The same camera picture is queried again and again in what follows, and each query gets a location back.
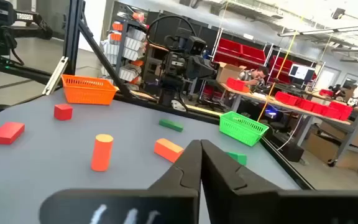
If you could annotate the orange cylinder block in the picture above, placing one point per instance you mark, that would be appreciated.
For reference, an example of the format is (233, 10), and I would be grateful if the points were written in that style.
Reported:
(102, 155)

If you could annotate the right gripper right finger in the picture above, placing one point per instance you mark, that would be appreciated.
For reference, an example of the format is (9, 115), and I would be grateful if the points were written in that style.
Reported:
(244, 202)

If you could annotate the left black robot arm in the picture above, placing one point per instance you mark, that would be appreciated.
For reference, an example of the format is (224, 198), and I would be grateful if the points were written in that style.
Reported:
(169, 84)

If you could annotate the wooden workbench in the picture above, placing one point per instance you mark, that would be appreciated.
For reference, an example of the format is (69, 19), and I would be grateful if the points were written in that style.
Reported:
(351, 137)

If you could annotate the black table end rail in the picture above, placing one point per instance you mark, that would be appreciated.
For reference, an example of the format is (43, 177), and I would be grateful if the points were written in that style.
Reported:
(141, 100)

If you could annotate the small green block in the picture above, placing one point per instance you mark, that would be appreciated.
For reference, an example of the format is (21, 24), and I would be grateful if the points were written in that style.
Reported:
(239, 158)

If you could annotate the shelf rack with bins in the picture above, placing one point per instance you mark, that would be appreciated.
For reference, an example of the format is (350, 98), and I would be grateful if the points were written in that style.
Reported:
(129, 46)

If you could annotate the black frame base rail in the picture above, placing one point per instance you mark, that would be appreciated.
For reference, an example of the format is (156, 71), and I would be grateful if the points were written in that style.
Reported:
(17, 72)

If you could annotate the long ceiling light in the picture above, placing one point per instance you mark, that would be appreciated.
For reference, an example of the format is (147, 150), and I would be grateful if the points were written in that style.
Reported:
(322, 30)

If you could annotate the person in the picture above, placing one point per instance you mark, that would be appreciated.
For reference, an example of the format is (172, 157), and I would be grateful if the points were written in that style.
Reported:
(253, 76)

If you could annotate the black frame post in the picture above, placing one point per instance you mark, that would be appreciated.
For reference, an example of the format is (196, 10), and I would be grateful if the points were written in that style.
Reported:
(73, 37)

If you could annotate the silver angle bracket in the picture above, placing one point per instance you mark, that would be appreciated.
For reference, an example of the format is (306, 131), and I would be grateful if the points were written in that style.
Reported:
(56, 76)

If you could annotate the orange rectangular block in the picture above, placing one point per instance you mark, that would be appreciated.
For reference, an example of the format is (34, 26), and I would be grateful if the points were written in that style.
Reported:
(166, 152)

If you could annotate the green plastic basket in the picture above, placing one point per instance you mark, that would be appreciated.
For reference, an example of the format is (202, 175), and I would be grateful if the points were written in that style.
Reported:
(241, 132)

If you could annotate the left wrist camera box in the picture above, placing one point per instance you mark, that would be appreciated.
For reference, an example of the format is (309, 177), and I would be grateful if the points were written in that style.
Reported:
(196, 46)

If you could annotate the red cube block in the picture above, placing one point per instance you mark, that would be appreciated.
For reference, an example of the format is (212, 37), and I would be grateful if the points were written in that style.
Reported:
(63, 112)

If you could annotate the red plastic bin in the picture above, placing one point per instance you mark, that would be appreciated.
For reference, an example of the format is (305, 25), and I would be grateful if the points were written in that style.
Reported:
(340, 111)
(236, 84)
(286, 98)
(306, 104)
(320, 109)
(253, 53)
(228, 46)

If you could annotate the computer monitor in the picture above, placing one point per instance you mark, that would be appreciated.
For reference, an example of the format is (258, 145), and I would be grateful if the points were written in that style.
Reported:
(301, 72)

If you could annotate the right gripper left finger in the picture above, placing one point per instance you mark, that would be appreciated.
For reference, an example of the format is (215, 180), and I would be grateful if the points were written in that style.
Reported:
(172, 199)

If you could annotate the black floor case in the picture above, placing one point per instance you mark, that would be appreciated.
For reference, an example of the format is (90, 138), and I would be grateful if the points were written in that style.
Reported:
(291, 151)

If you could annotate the red rectangular block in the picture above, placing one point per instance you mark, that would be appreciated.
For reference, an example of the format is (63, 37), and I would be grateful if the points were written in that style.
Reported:
(6, 133)

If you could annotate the black diagonal frame strut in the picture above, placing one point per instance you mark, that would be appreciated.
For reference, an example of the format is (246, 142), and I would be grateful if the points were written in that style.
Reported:
(104, 59)

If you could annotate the orange plastic basket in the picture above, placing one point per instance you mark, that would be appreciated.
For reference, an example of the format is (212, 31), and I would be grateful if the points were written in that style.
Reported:
(89, 93)

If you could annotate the black table side rail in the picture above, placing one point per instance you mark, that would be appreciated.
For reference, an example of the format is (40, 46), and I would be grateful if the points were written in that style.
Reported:
(291, 168)

